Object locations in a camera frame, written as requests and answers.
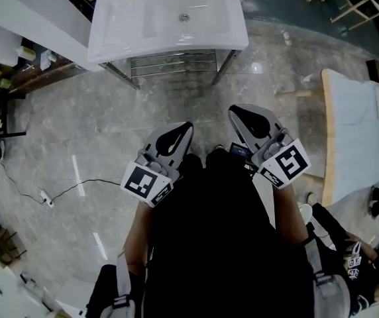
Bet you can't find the person's left forearm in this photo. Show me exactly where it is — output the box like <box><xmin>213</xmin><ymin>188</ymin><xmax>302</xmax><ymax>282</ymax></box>
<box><xmin>123</xmin><ymin>197</ymin><xmax>156</xmax><ymax>268</ymax></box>

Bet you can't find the small black display device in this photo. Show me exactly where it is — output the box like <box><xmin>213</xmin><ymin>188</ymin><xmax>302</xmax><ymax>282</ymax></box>
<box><xmin>229</xmin><ymin>142</ymin><xmax>254</xmax><ymax>161</ymax></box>

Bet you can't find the person's black clothing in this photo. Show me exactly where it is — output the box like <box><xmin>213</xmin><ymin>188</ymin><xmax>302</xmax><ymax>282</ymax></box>
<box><xmin>85</xmin><ymin>144</ymin><xmax>316</xmax><ymax>318</ymax></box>

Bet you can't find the black power cable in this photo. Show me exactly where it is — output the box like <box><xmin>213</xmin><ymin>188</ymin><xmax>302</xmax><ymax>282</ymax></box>
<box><xmin>0</xmin><ymin>162</ymin><xmax>123</xmax><ymax>205</ymax></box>

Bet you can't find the grey shoulder strap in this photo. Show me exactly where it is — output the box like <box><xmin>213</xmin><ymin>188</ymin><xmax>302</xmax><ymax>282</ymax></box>
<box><xmin>100</xmin><ymin>252</ymin><xmax>138</xmax><ymax>318</ymax></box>
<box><xmin>304</xmin><ymin>237</ymin><xmax>353</xmax><ymax>318</ymax></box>

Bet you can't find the white washbasin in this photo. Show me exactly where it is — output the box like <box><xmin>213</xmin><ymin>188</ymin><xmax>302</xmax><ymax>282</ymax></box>
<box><xmin>87</xmin><ymin>0</ymin><xmax>250</xmax><ymax>64</ymax></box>

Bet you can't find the table with pale cloth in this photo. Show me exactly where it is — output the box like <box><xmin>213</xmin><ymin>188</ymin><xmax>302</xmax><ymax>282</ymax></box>
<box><xmin>320</xmin><ymin>68</ymin><xmax>379</xmax><ymax>208</ymax></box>

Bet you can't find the brown wooden shelf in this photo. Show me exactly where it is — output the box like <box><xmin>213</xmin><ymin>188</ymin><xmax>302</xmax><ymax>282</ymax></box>
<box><xmin>9</xmin><ymin>54</ymin><xmax>89</xmax><ymax>94</ymax></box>

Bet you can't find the person's right forearm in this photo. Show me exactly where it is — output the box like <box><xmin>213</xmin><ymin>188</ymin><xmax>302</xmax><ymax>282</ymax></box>
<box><xmin>272</xmin><ymin>181</ymin><xmax>310</xmax><ymax>246</ymax></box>

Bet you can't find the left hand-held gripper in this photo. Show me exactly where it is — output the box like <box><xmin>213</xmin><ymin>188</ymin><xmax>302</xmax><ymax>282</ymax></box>
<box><xmin>120</xmin><ymin>121</ymin><xmax>194</xmax><ymax>208</ymax></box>

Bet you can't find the metal washbasin stand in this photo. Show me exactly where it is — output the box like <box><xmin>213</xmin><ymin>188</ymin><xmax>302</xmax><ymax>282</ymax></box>
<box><xmin>99</xmin><ymin>49</ymin><xmax>243</xmax><ymax>90</ymax></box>

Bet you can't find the wooden chair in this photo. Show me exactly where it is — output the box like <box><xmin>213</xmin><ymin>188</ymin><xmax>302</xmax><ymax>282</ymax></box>
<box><xmin>321</xmin><ymin>0</ymin><xmax>379</xmax><ymax>32</ymax></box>

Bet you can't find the white low cabinet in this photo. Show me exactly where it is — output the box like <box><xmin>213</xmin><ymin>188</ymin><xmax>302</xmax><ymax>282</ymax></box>
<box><xmin>0</xmin><ymin>210</ymin><xmax>87</xmax><ymax>318</ymax></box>

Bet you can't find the white power strip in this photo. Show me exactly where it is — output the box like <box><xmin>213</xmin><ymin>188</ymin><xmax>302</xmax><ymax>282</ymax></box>
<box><xmin>39</xmin><ymin>190</ymin><xmax>56</xmax><ymax>209</ymax></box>

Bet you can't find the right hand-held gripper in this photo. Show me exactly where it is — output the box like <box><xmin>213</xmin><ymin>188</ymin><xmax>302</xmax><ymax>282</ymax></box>
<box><xmin>228</xmin><ymin>103</ymin><xmax>311</xmax><ymax>190</ymax></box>

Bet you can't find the white paper packet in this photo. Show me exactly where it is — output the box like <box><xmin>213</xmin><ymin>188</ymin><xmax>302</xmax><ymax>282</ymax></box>
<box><xmin>39</xmin><ymin>49</ymin><xmax>58</xmax><ymax>72</ymax></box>

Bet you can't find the small wooden stool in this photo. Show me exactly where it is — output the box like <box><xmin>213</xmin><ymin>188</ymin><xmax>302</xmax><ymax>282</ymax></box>
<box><xmin>0</xmin><ymin>226</ymin><xmax>27</xmax><ymax>265</ymax></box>

